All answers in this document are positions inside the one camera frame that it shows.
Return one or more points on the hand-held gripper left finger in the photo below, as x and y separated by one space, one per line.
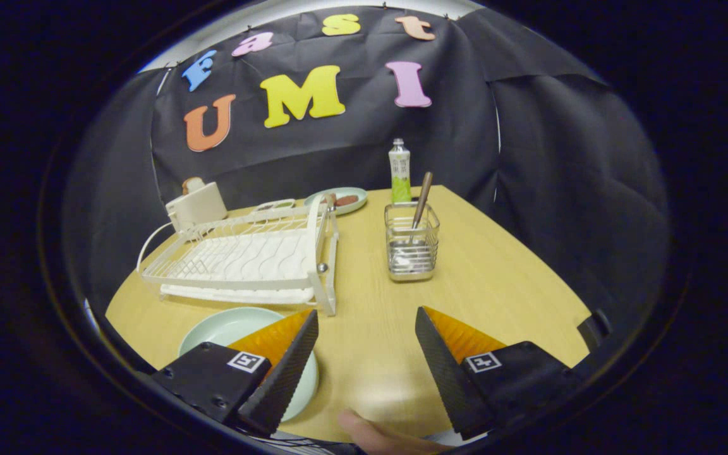
285 379

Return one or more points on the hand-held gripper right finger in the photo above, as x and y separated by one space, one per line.
449 379

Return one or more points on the pale green plate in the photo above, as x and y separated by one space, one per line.
225 328

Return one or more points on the white dish rack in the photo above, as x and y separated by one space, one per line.
244 259

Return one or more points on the metal spoon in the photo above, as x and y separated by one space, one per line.
423 196

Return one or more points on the green plate with meat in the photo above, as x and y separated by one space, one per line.
356 193

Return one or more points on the white divided food tray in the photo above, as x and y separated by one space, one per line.
275 204

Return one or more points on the white toaster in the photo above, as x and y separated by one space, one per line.
203 205

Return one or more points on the green drink bottle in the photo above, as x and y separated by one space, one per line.
400 170

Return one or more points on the toasted bread slice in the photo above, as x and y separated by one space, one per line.
192 185

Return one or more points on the black backdrop cloth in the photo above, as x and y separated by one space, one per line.
560 189

